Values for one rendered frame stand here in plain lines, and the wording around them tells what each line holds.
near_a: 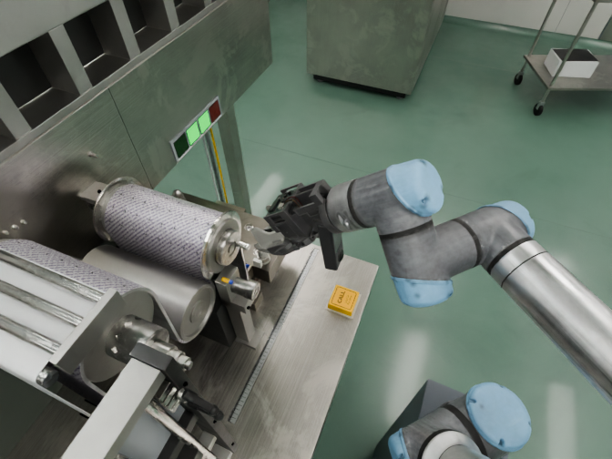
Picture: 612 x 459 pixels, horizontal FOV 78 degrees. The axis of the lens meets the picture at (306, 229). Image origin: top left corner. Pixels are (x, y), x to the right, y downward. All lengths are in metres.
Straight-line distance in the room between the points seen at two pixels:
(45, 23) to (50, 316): 0.51
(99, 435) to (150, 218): 0.44
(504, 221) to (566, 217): 2.41
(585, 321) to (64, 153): 0.89
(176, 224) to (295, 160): 2.16
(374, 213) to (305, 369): 0.59
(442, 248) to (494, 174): 2.55
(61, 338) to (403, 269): 0.43
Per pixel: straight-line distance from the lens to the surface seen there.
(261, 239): 0.68
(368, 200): 0.52
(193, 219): 0.76
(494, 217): 0.59
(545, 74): 3.88
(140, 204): 0.83
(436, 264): 0.53
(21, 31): 0.83
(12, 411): 1.10
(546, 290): 0.55
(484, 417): 0.82
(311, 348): 1.04
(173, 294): 0.77
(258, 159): 2.90
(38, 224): 0.90
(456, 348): 2.15
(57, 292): 0.59
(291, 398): 1.00
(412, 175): 0.49
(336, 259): 0.66
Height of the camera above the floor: 1.87
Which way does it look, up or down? 51 degrees down
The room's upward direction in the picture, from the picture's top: straight up
